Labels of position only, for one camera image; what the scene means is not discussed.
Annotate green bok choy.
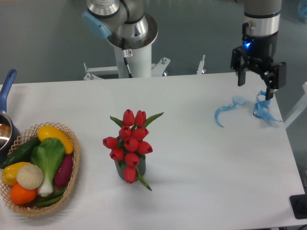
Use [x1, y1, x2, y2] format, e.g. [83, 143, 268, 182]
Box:
[30, 138, 65, 197]

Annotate green bean pods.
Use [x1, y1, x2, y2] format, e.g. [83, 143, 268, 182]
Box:
[35, 190, 64, 208]

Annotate orange fruit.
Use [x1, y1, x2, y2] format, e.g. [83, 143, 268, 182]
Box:
[10, 184, 37, 205]

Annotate purple sweet potato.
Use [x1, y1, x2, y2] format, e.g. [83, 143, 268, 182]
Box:
[54, 155, 73, 187]

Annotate robot base column with joints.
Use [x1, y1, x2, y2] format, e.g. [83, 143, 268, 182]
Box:
[82, 0, 158, 78]

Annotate grey ribbed vase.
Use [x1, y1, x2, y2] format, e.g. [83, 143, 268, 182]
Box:
[110, 138, 146, 184]

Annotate woven wicker basket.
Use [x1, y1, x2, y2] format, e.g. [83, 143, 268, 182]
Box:
[0, 122, 80, 217]

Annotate light blue ribbon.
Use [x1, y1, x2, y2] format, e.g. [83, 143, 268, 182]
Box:
[214, 91, 281, 127]

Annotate black device at table edge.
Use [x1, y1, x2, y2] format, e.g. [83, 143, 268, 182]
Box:
[289, 194, 307, 219]

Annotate yellow bell pepper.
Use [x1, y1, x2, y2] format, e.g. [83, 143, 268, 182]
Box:
[1, 162, 30, 186]

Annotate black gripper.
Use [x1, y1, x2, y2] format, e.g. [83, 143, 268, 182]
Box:
[230, 33, 286, 101]

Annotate blue handled saucepan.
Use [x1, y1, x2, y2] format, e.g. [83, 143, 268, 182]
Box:
[0, 69, 20, 163]

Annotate dark green cucumber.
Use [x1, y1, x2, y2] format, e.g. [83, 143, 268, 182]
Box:
[0, 137, 41, 169]

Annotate white garlic bulb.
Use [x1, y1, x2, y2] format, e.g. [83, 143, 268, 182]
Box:
[16, 164, 44, 190]

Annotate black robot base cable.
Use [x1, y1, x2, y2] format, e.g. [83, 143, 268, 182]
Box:
[121, 37, 133, 79]

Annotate red tulip bouquet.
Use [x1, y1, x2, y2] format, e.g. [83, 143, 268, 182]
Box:
[102, 109, 164, 191]

